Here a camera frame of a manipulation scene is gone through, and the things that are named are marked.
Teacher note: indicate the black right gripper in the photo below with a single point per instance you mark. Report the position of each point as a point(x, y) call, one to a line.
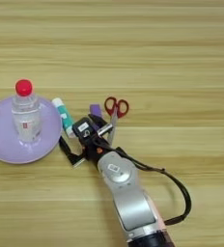
point(96, 148)

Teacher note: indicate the white and green glue stick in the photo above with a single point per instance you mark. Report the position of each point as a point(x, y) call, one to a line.
point(64, 115)

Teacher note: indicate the purple rectangular block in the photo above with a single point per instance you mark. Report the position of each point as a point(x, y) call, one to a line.
point(96, 110)

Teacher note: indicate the clear bottle with red cap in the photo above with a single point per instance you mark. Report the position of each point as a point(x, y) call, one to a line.
point(26, 119)

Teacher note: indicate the lilac round plate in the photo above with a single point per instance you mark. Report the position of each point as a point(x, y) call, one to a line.
point(1, 141)

